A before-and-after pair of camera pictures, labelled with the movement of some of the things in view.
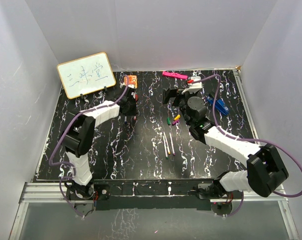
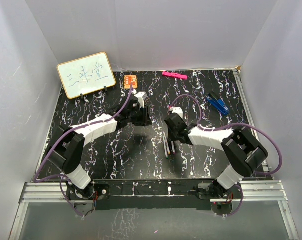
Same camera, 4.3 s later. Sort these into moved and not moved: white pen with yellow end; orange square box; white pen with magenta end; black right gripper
Moved: black right gripper
Not moved: orange square box; white pen with yellow end; white pen with magenta end
